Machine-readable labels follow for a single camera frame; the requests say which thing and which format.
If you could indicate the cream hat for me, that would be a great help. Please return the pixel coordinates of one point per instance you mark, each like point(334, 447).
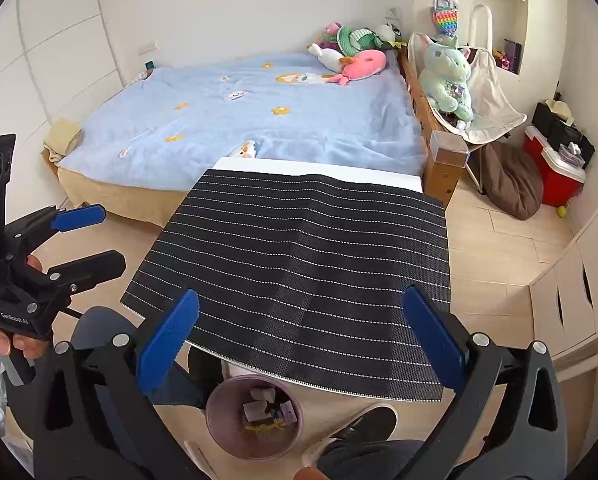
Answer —
point(561, 109)

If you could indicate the beige drawer cabinet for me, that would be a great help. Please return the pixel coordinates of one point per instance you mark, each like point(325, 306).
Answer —
point(594, 280)

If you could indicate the red cooler box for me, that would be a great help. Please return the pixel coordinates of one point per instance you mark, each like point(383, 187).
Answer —
point(549, 175)

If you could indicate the small red plush toy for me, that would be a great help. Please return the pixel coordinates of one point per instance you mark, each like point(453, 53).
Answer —
point(501, 59)

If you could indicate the purple translucent waste bin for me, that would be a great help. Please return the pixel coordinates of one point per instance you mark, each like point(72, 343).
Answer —
point(229, 445)

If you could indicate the white hoop frame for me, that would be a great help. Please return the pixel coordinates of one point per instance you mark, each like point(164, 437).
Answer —
point(490, 25)

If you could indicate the small white figure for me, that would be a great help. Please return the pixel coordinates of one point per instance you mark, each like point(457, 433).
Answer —
point(574, 148)

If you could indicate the green striped plush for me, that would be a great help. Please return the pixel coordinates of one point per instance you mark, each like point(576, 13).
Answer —
point(359, 39)

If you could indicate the white paper leaflet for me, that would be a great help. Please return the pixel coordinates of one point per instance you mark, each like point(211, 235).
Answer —
point(264, 394)

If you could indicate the person's left hand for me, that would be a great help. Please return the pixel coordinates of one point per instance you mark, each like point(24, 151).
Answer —
point(9, 345)

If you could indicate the black striped placemat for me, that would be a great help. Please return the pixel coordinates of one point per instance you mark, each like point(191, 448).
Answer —
point(304, 260)

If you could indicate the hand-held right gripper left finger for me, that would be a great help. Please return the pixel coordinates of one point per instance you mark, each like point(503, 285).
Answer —
point(171, 340)

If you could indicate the white table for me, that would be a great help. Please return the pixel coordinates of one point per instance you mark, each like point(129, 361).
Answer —
point(304, 165)

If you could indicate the dark purple box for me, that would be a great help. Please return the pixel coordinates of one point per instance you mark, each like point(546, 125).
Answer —
point(513, 55)

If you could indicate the pink purple plush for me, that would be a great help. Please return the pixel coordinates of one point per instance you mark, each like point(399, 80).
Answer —
point(331, 34)

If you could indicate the white tissue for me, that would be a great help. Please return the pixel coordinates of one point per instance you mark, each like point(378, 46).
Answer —
point(254, 410)

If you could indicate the purple cartoon card packet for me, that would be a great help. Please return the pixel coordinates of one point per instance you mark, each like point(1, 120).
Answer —
point(289, 412)

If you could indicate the clear plastic box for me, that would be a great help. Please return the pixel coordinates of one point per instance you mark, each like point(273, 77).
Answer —
point(446, 142)

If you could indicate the pink whale plush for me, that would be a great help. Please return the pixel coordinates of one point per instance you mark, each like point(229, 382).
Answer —
point(364, 62)

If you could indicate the light blue blanket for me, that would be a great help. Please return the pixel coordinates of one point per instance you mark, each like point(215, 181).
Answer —
point(229, 110)

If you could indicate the white canvas folding chair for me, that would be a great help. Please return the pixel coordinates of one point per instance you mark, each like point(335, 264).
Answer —
point(494, 105)

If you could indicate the white green plush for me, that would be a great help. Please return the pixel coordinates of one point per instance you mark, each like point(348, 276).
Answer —
point(391, 32)

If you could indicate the black bag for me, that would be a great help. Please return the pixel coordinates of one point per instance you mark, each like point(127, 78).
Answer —
point(564, 132)

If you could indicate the wooden bed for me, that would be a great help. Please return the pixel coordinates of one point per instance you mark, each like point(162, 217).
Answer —
point(446, 175)

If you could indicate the brown cushion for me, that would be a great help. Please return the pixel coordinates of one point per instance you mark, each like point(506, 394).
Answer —
point(514, 180)

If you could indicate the white plush toy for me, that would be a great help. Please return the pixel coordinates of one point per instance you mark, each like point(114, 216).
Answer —
point(329, 57)

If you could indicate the yellow ball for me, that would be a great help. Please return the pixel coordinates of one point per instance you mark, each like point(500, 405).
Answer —
point(562, 211)

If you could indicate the yellow hair clip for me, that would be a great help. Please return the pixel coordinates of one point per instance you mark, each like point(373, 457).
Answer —
point(264, 427)

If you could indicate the beige folded cloth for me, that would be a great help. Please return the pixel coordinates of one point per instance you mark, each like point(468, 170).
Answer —
point(64, 135)

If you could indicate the person's right leg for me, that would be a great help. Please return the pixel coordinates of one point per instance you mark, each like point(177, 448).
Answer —
point(379, 460)

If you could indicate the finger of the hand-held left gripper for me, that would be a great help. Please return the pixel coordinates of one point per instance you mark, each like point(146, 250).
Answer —
point(79, 217)
point(94, 267)

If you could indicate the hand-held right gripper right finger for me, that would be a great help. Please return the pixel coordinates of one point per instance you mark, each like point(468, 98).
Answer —
point(431, 332)

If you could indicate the teal unicorn plush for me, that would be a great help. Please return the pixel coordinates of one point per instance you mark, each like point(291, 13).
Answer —
point(444, 80)

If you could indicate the person's right hand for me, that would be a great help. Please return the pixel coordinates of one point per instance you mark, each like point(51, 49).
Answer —
point(313, 475)

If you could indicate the white wardrobe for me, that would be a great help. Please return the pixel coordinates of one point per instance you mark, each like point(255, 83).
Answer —
point(49, 60)

